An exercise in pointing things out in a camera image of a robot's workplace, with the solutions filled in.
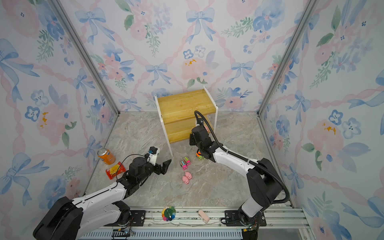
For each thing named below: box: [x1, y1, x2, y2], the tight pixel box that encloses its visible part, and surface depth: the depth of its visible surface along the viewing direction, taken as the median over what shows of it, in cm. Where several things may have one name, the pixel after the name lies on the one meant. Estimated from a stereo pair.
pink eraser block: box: [198, 209, 211, 224], surface depth 75 cm
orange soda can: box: [97, 148, 116, 165], surface depth 87 cm
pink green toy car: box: [183, 156, 192, 166], surface depth 94 cm
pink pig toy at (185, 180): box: [182, 176, 190, 185], surface depth 87 cm
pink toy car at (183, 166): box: [180, 160, 188, 171], surface depth 92 cm
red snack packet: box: [106, 161, 127, 180], surface depth 89 cm
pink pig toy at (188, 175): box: [185, 171, 193, 180], surface depth 89 cm
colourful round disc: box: [161, 205, 176, 222], surface depth 76 cm
